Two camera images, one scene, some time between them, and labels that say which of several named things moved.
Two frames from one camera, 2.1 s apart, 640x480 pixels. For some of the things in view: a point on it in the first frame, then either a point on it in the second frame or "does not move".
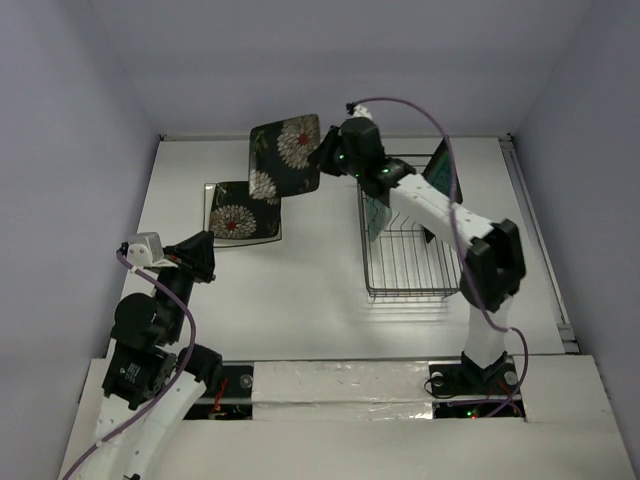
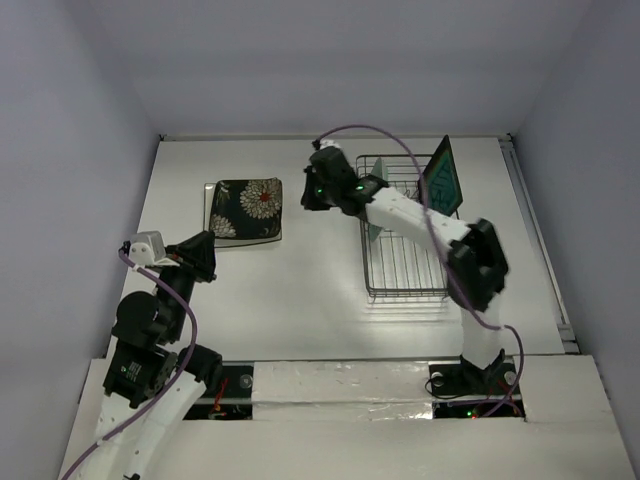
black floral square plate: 235,214 does not move
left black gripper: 196,254 does not move
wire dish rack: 404,261 does not move
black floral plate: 284,157 -> 246,208
